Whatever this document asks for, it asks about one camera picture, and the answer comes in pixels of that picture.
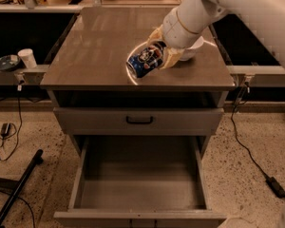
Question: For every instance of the black drawer handle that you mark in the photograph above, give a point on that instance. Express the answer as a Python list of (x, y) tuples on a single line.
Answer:
[(139, 120)]

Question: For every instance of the white paper cup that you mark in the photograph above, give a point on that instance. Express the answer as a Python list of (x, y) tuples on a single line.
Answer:
[(26, 55)]

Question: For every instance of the grey drawer cabinet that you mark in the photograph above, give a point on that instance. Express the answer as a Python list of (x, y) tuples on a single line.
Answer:
[(89, 69)]

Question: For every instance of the open grey middle drawer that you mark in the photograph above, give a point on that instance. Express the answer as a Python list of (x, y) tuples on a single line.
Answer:
[(140, 182)]

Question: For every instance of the black power adapter left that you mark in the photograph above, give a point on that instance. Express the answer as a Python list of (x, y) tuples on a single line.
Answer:
[(5, 129)]

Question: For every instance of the blue pepsi can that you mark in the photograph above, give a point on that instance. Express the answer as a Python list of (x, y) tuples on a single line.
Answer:
[(144, 60)]

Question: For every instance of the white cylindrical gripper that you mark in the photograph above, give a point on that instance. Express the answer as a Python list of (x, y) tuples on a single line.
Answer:
[(173, 29)]

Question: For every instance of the white ceramic bowl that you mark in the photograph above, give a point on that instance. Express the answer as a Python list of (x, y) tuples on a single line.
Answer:
[(190, 52)]

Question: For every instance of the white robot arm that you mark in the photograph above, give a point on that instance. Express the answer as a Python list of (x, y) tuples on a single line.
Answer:
[(264, 18)]

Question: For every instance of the black power adapter right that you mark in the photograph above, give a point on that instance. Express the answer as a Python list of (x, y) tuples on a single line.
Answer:
[(275, 187)]

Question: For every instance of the closed grey top drawer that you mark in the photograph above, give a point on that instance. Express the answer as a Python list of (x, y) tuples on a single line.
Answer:
[(111, 121)]

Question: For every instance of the black metal pole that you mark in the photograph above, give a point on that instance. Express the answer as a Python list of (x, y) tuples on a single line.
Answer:
[(16, 186)]

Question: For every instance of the dark blue plate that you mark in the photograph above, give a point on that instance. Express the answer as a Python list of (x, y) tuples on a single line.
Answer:
[(9, 62)]

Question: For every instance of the black power adapter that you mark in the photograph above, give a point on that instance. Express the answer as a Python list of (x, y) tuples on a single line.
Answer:
[(5, 129), (275, 187)]

